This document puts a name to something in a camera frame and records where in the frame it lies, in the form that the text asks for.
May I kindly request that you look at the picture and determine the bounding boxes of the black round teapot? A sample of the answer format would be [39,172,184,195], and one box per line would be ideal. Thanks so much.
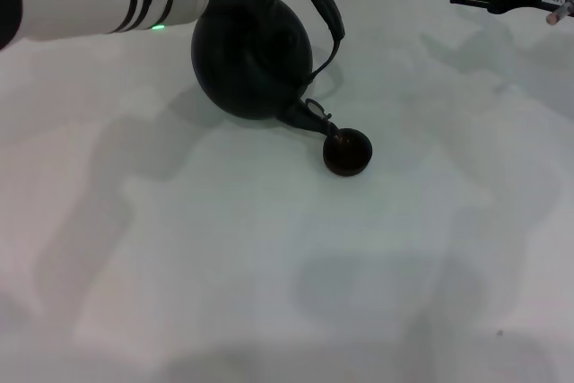
[189,0,347,137]

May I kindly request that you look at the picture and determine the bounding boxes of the small dark teacup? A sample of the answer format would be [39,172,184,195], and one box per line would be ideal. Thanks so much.
[322,127,375,178]

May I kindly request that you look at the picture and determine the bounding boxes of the silver cylindrical connector plug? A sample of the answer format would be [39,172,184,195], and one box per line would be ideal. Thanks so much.
[544,0,574,26]

